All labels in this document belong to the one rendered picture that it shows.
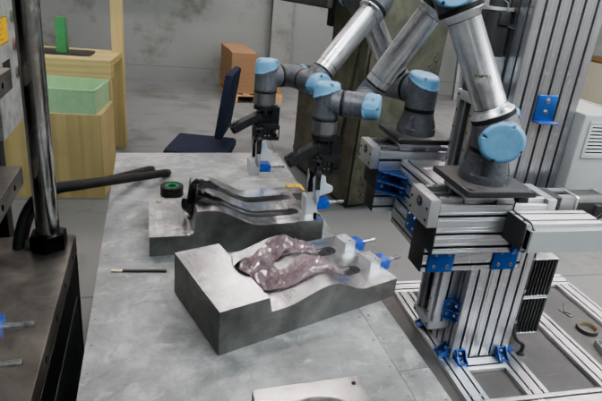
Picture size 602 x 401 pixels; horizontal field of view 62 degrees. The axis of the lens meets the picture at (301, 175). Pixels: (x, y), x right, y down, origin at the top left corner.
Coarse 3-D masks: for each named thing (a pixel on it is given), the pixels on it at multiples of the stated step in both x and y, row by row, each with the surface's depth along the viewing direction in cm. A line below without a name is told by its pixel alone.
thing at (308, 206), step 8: (304, 192) 155; (312, 192) 156; (304, 200) 154; (312, 200) 152; (320, 200) 153; (328, 200) 154; (336, 200) 157; (304, 208) 154; (312, 208) 153; (320, 208) 154; (328, 208) 155
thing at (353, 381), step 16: (304, 384) 90; (320, 384) 91; (336, 384) 91; (352, 384) 93; (256, 400) 86; (272, 400) 86; (288, 400) 87; (304, 400) 87; (320, 400) 88; (336, 400) 88; (352, 400) 88; (368, 400) 88
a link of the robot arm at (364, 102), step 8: (344, 96) 140; (352, 96) 140; (360, 96) 140; (368, 96) 140; (376, 96) 140; (344, 104) 140; (352, 104) 140; (360, 104) 139; (368, 104) 139; (376, 104) 138; (344, 112) 141; (352, 112) 141; (360, 112) 140; (368, 112) 139; (376, 112) 139
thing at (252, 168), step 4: (248, 160) 175; (252, 160) 174; (264, 160) 179; (248, 164) 175; (252, 164) 174; (260, 164) 175; (264, 164) 176; (268, 164) 176; (248, 168) 176; (252, 168) 174; (256, 168) 175; (260, 168) 176; (264, 168) 176; (268, 168) 176; (248, 172) 176; (252, 172) 175; (256, 172) 175
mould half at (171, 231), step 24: (216, 192) 152; (240, 192) 164; (264, 192) 167; (288, 192) 167; (168, 216) 150; (216, 216) 140; (240, 216) 145; (288, 216) 151; (312, 216) 152; (168, 240) 139; (192, 240) 141; (216, 240) 143; (240, 240) 145; (312, 240) 152
